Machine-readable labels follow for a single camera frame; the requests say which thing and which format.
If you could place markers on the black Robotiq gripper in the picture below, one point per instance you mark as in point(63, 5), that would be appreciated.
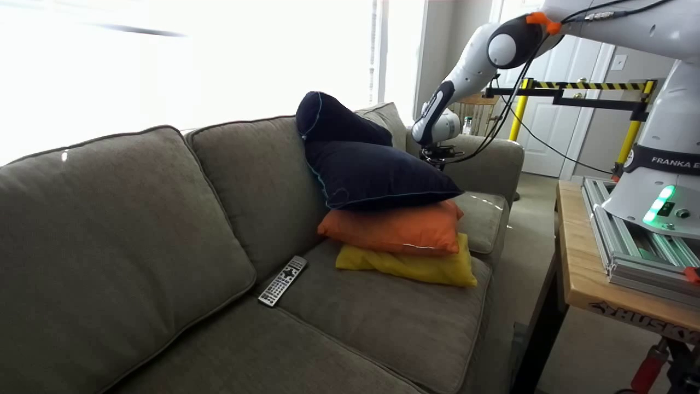
point(437, 153)

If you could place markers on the dark blue pillow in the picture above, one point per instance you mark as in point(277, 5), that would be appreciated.
point(373, 172)

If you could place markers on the orange pillow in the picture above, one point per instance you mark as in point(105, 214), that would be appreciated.
point(396, 226)

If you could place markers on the yellow pillow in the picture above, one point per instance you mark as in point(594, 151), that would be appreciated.
point(423, 267)

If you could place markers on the silver remote control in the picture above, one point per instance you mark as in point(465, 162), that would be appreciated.
point(284, 280)

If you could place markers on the yellow black striped barrier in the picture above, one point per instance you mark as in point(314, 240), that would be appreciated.
point(582, 86)

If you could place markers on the white panel door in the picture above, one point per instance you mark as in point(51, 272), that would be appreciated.
point(576, 58)

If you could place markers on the wooden table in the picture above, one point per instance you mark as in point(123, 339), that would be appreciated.
point(580, 270)

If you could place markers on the beige fabric couch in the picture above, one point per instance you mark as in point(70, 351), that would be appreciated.
point(145, 242)

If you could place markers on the red clamp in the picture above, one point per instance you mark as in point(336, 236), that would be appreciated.
point(649, 372)

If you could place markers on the black camera boom stand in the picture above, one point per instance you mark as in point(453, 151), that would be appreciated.
point(582, 101)

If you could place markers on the white light switch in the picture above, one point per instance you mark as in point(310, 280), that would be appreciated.
point(619, 62)

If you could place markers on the aluminium rail base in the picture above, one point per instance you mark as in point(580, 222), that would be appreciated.
point(635, 255)

